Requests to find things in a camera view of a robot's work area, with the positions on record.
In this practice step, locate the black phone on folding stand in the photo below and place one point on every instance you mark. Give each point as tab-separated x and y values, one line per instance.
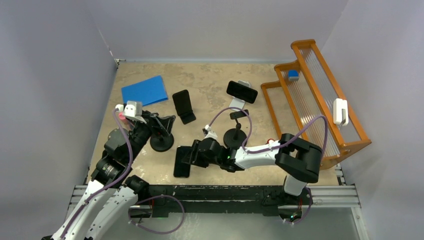
182	102

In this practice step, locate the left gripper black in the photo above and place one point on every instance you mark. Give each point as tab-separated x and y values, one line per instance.
163	124

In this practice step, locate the orange wooden rack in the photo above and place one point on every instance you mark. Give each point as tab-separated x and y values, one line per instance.
312	95

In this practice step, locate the black round-base stand left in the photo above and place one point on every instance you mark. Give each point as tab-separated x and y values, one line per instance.
161	143

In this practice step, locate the black round-base pole stand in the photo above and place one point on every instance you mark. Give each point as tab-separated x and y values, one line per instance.
234	137

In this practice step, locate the pink cup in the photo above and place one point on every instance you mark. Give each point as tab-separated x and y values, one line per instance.
123	119

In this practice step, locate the black phone on silver stand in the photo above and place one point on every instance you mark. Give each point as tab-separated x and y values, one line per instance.
241	92

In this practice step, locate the black phone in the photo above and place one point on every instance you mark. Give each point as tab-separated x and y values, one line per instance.
180	170
241	92
182	102

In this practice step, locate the blue small block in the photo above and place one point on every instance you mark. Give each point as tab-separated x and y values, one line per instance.
293	75

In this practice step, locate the white clip on rack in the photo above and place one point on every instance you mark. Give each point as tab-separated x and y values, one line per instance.
340	112

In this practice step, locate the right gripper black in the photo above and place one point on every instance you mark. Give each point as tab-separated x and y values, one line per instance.
196	159

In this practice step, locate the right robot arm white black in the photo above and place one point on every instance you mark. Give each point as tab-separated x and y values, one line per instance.
299	158

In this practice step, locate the black folding phone stand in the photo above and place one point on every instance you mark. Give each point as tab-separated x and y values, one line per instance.
187	117

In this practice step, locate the silver phone stand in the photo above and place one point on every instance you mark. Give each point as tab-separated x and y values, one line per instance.
236	102

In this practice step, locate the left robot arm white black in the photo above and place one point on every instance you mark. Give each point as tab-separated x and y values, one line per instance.
111	189

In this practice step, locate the black base frame rail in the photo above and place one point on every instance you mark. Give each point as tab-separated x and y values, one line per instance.
267	200

